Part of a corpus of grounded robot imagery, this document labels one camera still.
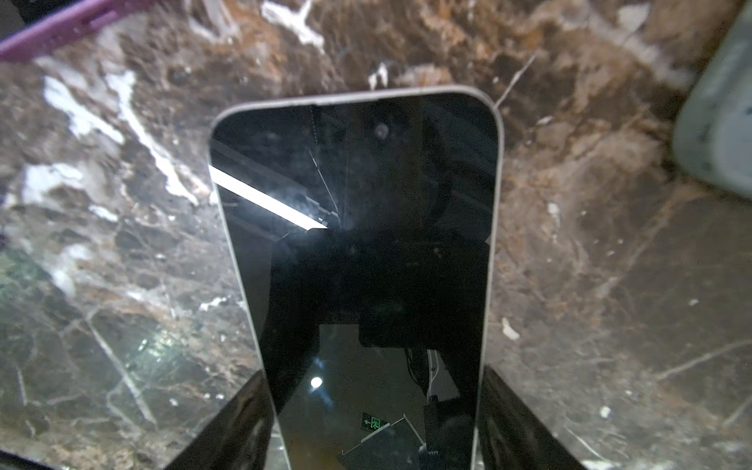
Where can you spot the light blue phone right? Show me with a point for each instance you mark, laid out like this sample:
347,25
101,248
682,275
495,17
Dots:
712,136

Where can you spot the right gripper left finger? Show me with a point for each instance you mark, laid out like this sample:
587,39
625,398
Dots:
238,437

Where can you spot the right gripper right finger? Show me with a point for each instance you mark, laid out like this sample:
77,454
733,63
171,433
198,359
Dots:
511,436

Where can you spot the black phone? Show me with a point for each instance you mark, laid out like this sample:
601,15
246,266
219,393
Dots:
361,226

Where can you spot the purple phone case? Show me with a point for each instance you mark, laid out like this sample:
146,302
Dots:
30,29

